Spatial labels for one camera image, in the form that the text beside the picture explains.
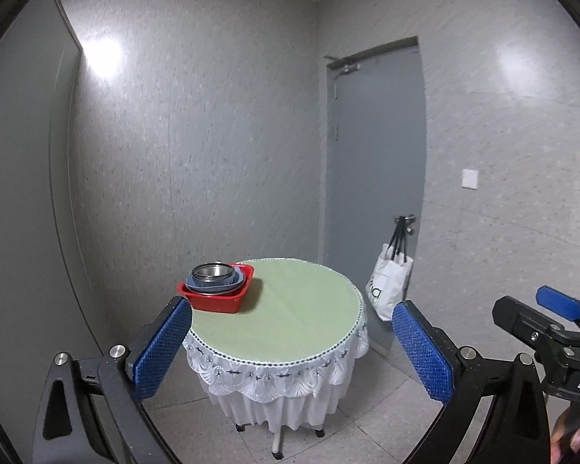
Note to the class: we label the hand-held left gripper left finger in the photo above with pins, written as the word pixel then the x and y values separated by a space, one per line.
pixel 159 353

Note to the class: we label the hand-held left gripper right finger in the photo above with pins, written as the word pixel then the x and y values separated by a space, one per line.
pixel 423 355

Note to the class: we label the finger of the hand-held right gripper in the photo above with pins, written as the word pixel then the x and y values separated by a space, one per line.
pixel 560 302
pixel 527 321

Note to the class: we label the red plastic basin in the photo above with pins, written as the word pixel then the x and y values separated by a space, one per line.
pixel 222 302

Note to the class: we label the small steel bowl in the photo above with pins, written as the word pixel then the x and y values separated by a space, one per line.
pixel 215 267

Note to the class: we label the person's right hand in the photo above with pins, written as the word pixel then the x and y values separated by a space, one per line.
pixel 577 437

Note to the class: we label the white tote bag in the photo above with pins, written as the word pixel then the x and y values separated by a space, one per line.
pixel 389 283

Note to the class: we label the round table, green cloth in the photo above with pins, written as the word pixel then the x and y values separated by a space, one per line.
pixel 290 314

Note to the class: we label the white table base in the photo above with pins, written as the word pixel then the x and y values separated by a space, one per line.
pixel 276 440

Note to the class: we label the grey door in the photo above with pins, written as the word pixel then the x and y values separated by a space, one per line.
pixel 377 154

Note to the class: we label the metal door closer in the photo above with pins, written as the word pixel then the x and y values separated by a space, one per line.
pixel 345 65

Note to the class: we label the white wall switch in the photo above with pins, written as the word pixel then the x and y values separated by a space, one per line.
pixel 470 178

